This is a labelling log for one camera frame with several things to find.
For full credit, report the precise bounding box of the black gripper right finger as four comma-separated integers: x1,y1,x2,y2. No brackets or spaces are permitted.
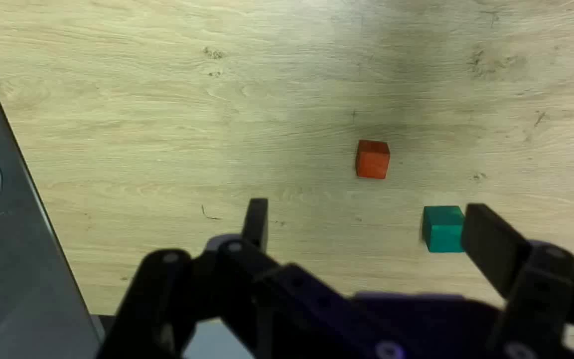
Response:
463,204,574,359

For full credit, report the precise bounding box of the green block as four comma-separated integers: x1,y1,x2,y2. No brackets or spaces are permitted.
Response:
423,206,465,254

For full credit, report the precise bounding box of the orange block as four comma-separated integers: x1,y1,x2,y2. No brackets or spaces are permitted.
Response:
355,140,391,180

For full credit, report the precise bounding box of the grey metal sink edge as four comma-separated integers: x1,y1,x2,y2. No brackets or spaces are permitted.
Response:
0,104,100,359

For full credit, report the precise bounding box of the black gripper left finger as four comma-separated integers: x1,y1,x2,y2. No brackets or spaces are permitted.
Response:
98,198,271,359

